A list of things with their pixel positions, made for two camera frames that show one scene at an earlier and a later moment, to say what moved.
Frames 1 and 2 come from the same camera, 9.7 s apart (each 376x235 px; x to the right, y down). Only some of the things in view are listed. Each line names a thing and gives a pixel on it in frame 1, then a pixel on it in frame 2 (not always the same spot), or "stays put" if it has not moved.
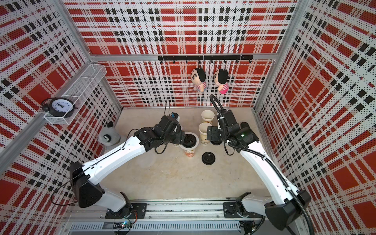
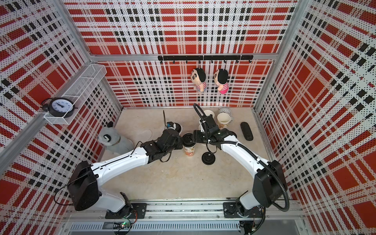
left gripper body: x=176 y=138 -> x=178 y=145
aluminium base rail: x=196 y=217 stays put
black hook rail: x=199 y=58 stays put
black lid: x=190 y=141 stays put
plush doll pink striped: x=221 y=77 stays put
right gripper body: x=217 y=134 -> x=201 y=137
